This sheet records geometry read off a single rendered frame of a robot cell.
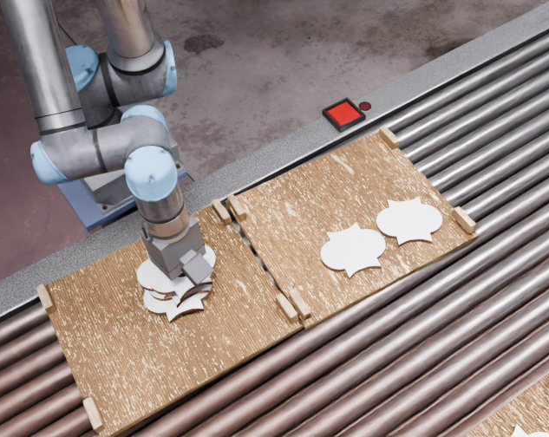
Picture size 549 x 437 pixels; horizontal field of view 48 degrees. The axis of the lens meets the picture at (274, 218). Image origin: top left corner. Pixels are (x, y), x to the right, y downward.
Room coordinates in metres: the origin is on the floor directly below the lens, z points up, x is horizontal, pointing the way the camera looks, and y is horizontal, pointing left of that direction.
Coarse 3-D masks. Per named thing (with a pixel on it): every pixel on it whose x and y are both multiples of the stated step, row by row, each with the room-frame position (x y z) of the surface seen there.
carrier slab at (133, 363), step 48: (240, 240) 0.72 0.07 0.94; (48, 288) 0.65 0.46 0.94; (96, 288) 0.64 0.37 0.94; (240, 288) 0.61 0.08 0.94; (96, 336) 0.53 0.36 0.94; (144, 336) 0.52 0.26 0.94; (192, 336) 0.51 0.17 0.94; (240, 336) 0.51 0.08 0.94; (288, 336) 0.50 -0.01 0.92; (96, 384) 0.44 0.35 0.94; (144, 384) 0.43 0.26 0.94; (192, 384) 0.42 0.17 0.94; (96, 432) 0.35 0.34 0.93
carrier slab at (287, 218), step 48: (384, 144) 0.95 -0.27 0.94; (288, 192) 0.84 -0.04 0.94; (336, 192) 0.83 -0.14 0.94; (384, 192) 0.81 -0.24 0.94; (432, 192) 0.80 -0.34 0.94; (288, 240) 0.71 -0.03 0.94; (384, 240) 0.69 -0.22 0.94; (432, 240) 0.68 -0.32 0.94; (288, 288) 0.60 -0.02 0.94; (336, 288) 0.59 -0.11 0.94; (384, 288) 0.59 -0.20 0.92
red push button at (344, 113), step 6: (336, 108) 1.09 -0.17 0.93; (342, 108) 1.09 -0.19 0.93; (348, 108) 1.08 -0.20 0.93; (330, 114) 1.07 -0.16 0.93; (336, 114) 1.07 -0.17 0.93; (342, 114) 1.07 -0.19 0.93; (348, 114) 1.06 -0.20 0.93; (354, 114) 1.06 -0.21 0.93; (360, 114) 1.06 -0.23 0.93; (336, 120) 1.05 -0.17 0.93; (342, 120) 1.05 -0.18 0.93; (348, 120) 1.05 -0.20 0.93
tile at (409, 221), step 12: (396, 204) 0.77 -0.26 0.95; (408, 204) 0.77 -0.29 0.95; (420, 204) 0.77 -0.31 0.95; (384, 216) 0.74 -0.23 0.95; (396, 216) 0.74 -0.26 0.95; (408, 216) 0.74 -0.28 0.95; (420, 216) 0.74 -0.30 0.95; (432, 216) 0.73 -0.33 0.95; (384, 228) 0.71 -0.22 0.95; (396, 228) 0.71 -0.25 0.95; (408, 228) 0.71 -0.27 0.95; (420, 228) 0.71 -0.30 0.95; (432, 228) 0.70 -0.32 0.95; (396, 240) 0.69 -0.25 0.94; (408, 240) 0.68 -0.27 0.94; (420, 240) 0.68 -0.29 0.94
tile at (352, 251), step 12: (336, 240) 0.69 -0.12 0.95; (348, 240) 0.69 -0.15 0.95; (360, 240) 0.69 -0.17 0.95; (372, 240) 0.69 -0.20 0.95; (324, 252) 0.67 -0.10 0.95; (336, 252) 0.67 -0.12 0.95; (348, 252) 0.66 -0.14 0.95; (360, 252) 0.66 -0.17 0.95; (372, 252) 0.66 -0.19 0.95; (324, 264) 0.64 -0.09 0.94; (336, 264) 0.64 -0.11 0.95; (348, 264) 0.63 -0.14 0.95; (360, 264) 0.63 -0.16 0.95; (372, 264) 0.63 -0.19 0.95; (348, 276) 0.61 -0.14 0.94
